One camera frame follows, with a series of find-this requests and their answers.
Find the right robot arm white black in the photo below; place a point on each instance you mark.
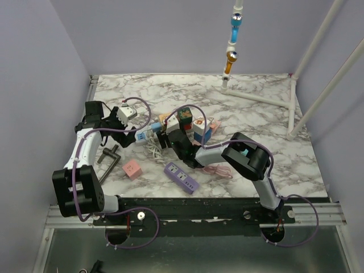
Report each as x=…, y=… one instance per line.
x=249, y=158

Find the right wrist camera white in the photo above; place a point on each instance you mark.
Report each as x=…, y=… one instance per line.
x=172, y=124

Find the white power strip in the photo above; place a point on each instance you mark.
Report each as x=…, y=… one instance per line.
x=142, y=137

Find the white PVC pipe frame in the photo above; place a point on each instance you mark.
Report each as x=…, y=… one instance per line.
x=336, y=48

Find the white tiger cube socket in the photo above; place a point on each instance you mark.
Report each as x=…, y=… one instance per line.
x=201, y=125

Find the blue orange pipe stand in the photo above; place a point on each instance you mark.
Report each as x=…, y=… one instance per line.
x=231, y=53

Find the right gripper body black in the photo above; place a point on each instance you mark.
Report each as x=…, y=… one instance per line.
x=181, y=156

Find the teal plug adapter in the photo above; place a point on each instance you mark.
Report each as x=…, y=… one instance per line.
x=245, y=152

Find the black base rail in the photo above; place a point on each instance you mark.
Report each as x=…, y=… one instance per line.
x=191, y=217

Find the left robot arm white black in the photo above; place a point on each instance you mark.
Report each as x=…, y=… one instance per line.
x=78, y=190

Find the pink power strip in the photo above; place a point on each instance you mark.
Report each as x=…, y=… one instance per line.
x=214, y=125

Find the pink cube socket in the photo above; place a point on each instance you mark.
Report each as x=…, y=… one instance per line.
x=132, y=169

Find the purple USB power strip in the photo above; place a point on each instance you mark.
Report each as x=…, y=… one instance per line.
x=181, y=178

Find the light blue plug adapter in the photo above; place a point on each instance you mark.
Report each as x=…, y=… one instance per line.
x=156, y=127

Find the dark green cube socket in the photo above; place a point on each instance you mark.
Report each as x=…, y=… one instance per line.
x=185, y=116

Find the beige cube socket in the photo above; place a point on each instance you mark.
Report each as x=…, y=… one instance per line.
x=162, y=118

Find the blue cube socket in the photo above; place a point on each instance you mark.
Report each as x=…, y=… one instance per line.
x=197, y=135

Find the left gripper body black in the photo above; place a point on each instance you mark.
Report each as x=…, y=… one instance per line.
x=121, y=137

